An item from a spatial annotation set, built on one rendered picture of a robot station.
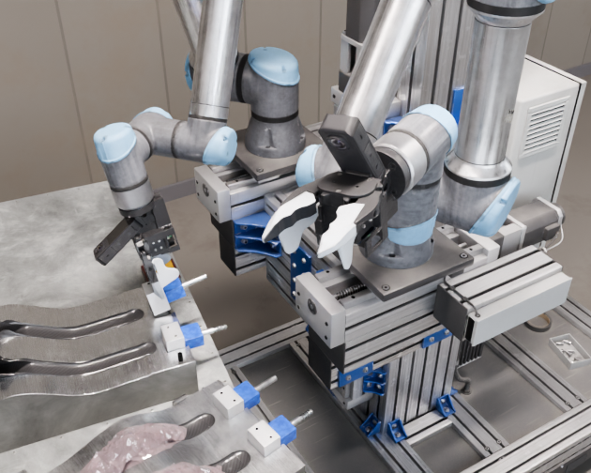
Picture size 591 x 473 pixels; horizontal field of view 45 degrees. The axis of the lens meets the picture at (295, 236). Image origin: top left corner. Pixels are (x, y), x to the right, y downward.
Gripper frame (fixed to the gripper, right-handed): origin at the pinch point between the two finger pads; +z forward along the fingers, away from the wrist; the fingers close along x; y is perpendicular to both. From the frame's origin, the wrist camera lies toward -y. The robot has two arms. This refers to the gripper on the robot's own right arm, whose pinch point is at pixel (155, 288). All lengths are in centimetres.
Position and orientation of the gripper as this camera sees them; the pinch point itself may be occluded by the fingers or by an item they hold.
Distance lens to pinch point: 152.5
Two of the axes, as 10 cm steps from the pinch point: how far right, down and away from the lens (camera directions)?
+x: -3.8, -4.3, 8.2
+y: 9.1, -3.4, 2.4
